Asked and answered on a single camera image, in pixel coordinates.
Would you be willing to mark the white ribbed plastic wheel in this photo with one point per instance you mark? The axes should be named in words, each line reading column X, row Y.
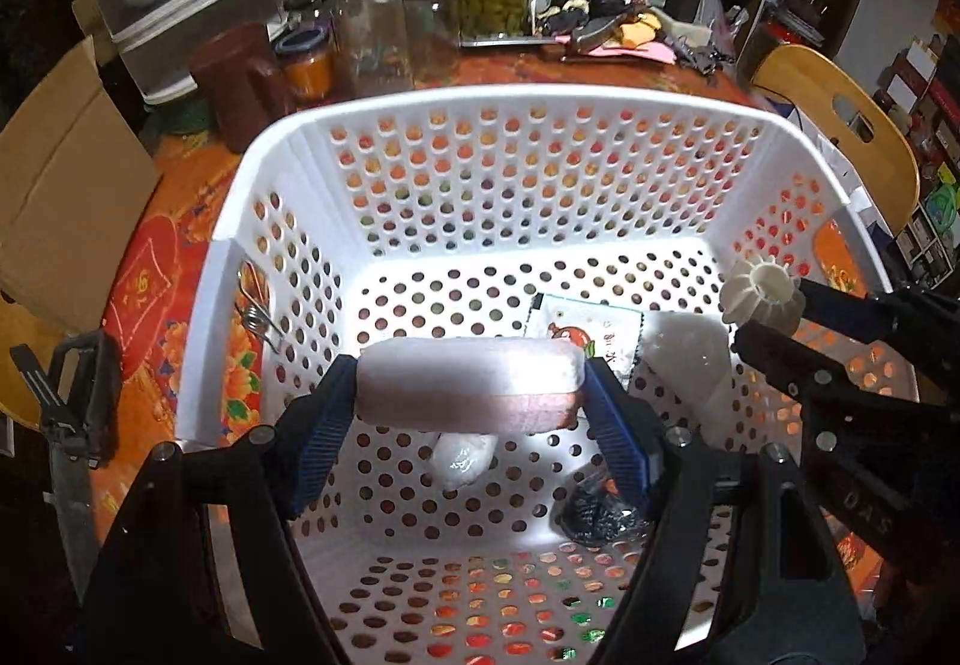
column 757, row 294

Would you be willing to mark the white perforated plastic basket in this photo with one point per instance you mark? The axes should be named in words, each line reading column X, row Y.
column 525, row 185

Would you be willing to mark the brown plastic container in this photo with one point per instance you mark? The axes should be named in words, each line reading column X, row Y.
column 240, row 87

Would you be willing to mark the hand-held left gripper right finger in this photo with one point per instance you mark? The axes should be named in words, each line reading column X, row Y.
column 615, row 432

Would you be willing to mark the small items shelf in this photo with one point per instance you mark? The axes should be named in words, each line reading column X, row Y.
column 926, row 147

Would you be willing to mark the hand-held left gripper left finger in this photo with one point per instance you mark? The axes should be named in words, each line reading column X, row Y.
column 322, row 432

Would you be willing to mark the bunch of keys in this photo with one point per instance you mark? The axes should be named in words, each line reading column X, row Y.
column 701, row 53

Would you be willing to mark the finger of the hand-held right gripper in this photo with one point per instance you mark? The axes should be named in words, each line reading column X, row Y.
column 780, row 365
column 832, row 309

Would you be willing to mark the white cartoon print sachet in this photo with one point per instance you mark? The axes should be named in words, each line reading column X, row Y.
column 577, row 335

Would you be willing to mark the empty glass jar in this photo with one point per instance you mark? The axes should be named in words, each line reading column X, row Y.
column 429, row 31

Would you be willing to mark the cardboard box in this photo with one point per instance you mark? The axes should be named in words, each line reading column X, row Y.
column 67, row 185

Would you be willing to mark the black plastic bag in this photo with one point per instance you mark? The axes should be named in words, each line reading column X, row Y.
column 596, row 519

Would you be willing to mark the small white plastic bag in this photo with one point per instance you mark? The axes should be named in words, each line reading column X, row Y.
column 461, row 462

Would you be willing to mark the pink paper sheet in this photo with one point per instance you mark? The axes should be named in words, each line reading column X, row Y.
column 630, row 53

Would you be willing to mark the green lid glass jar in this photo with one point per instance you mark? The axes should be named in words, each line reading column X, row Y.
column 371, row 35

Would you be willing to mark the wooden chair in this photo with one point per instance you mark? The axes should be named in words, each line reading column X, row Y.
column 802, row 80

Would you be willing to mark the black clamp holder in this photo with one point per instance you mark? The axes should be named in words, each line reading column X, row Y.
column 75, row 372

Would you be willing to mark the metal tray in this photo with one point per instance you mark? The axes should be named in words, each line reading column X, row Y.
column 510, row 41

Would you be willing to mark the orange filled jar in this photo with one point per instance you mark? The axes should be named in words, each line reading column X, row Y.
column 306, row 68

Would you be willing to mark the metal spring clip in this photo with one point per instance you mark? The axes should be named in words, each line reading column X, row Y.
column 259, row 320

